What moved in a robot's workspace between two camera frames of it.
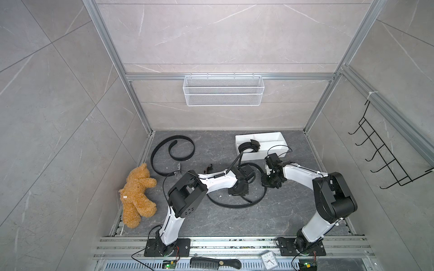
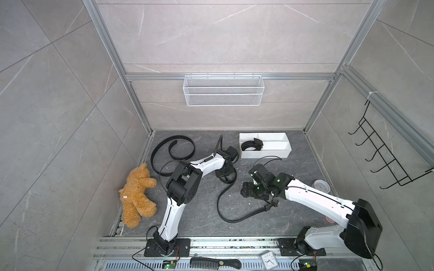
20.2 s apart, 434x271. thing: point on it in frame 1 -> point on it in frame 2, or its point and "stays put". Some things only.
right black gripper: (278, 184) -> (247, 188)
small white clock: (269, 260) stays put
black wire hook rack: (402, 178) stays put
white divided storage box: (270, 143) stays put
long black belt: (251, 181) -> (272, 205)
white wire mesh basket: (221, 91) stays put
